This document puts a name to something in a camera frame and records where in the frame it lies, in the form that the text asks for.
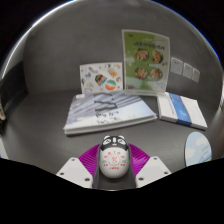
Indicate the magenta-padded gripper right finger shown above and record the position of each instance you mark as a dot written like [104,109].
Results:
[151,170]

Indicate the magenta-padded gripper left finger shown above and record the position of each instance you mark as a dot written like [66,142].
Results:
[75,171]

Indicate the white panda computer mouse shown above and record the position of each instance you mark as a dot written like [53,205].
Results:
[114,160]

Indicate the round landscape print mouse pad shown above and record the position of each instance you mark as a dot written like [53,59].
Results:
[198,150]

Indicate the grey blue flat book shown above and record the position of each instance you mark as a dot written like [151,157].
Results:
[106,113]

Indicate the white book with blue band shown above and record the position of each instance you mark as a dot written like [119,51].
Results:
[181,110]

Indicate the white card with colourful stickers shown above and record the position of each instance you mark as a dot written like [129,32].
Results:
[100,78]

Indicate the black flat panel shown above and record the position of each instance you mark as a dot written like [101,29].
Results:
[13,86]

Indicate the green upright food poster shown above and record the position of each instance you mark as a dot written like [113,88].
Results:
[145,61]

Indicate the white wall socket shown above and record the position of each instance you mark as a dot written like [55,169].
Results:
[176,66]
[188,71]
[196,75]

